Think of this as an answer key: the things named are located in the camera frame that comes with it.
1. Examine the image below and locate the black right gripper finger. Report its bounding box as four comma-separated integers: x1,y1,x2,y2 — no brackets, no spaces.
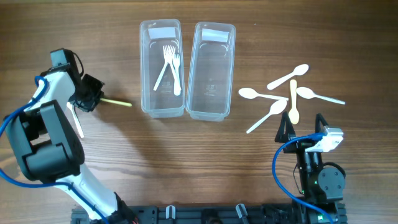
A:
315,113,328,133
275,111,296,140

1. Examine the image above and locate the yellow plastic spoon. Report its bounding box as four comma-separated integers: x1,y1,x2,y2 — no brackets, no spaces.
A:
289,79,300,124

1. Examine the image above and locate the white spoon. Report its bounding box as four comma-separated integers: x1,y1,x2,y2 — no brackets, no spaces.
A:
246,100,287,134
238,88,289,101
296,87,345,105
267,64,309,90

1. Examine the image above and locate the white plastic fork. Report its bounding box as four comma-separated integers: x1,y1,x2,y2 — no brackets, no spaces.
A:
163,45,175,83
153,60,169,91
67,102,85,139

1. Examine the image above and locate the yellow plastic fork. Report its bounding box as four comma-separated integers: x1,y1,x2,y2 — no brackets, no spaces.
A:
100,98,132,107

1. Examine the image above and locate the light blue plastic fork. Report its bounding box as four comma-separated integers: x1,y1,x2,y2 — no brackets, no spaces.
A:
173,54,182,96

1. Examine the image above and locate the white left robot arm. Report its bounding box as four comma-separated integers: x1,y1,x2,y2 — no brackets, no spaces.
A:
1,48,139,223

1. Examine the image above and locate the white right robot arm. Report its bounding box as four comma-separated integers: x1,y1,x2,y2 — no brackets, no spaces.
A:
270,112,348,223

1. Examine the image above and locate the clear left plastic container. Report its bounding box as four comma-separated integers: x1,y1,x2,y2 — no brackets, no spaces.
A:
139,19,185,118

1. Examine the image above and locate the clear plastic container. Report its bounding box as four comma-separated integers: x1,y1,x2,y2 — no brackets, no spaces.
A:
139,19,185,118
186,22,236,121

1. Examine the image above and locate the clear right plastic container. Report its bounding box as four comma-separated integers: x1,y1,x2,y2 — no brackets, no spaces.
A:
186,22,236,121

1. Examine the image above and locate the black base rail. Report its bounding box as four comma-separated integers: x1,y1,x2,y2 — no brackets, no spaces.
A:
70,202,347,224

